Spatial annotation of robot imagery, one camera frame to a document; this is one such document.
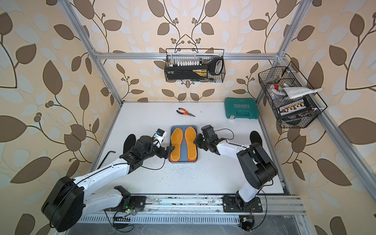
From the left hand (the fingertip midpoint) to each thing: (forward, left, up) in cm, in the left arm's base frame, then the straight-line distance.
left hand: (168, 143), depth 83 cm
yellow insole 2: (+9, -13, -8) cm, 18 cm away
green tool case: (+35, -51, -8) cm, 62 cm away
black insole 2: (+12, -57, -11) cm, 60 cm away
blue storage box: (-4, -8, -12) cm, 15 cm away
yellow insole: (+8, -3, -10) cm, 13 cm away
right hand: (+6, -14, -7) cm, 17 cm away
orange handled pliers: (+34, -8, -12) cm, 37 cm away
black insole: (+9, +30, -15) cm, 34 cm away
